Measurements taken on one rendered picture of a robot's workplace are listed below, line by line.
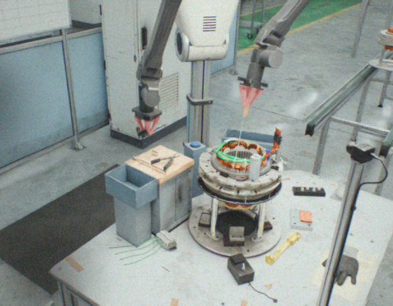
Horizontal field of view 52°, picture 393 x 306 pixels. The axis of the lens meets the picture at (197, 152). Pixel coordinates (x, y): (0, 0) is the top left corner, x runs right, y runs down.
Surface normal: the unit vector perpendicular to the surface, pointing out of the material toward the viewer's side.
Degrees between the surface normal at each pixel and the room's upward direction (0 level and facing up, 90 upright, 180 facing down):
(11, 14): 90
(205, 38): 90
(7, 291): 0
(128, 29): 90
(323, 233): 0
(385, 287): 0
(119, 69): 90
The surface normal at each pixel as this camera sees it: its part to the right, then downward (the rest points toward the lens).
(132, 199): -0.63, 0.35
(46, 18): 0.83, 0.29
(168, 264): 0.04, -0.88
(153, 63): 0.19, 0.82
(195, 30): 0.32, 0.47
